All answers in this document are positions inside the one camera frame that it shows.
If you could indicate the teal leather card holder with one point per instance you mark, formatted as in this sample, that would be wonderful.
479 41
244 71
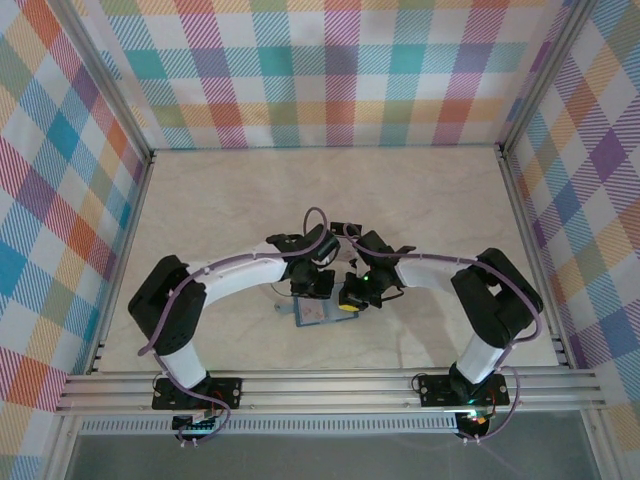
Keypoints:
332 318

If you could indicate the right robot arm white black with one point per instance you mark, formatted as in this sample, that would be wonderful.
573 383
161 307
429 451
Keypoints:
480 357

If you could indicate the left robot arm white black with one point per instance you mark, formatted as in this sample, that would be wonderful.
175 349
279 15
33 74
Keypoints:
240 272

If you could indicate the right circuit board with LED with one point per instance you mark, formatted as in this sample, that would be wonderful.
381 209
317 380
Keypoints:
475 420

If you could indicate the left green circuit board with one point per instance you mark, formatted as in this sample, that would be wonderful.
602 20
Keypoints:
195 425

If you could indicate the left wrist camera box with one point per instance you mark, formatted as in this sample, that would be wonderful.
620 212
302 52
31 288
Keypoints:
326 248

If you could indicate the aluminium mounting rail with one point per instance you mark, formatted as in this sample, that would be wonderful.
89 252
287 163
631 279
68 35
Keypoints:
325 392

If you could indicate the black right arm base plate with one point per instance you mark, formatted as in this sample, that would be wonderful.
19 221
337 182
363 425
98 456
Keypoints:
435 390

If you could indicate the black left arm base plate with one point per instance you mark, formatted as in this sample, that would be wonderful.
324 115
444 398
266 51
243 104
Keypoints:
225 390

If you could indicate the aluminium table side rail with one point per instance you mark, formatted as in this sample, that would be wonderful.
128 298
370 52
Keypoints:
122 260
532 260

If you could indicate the aluminium frame post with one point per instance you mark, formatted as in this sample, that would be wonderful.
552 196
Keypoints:
105 85
545 75

